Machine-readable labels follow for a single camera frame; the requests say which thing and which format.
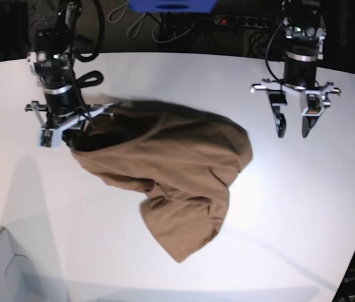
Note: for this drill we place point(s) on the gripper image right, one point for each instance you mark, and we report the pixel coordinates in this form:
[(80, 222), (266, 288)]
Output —
[(278, 99)]

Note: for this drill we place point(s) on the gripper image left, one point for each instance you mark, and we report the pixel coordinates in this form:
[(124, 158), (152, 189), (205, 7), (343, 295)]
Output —
[(67, 121)]

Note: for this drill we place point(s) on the brown t-shirt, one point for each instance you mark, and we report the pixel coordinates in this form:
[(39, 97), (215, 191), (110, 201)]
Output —
[(183, 159)]

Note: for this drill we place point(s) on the black power strip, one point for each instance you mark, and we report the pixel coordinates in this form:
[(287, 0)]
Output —
[(243, 22)]

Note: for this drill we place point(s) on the blue plastic box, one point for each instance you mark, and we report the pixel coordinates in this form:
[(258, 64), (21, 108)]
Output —
[(172, 6)]

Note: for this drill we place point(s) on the grey bin at corner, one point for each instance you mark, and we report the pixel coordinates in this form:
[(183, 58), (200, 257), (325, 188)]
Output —
[(13, 272)]

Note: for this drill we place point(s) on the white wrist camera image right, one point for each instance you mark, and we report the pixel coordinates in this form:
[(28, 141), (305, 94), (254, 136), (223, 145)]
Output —
[(311, 105)]

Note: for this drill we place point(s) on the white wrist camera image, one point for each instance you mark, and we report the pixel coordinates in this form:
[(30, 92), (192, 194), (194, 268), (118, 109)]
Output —
[(49, 138), (311, 105)]

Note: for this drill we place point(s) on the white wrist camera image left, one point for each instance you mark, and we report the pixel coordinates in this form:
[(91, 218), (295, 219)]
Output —
[(49, 138)]

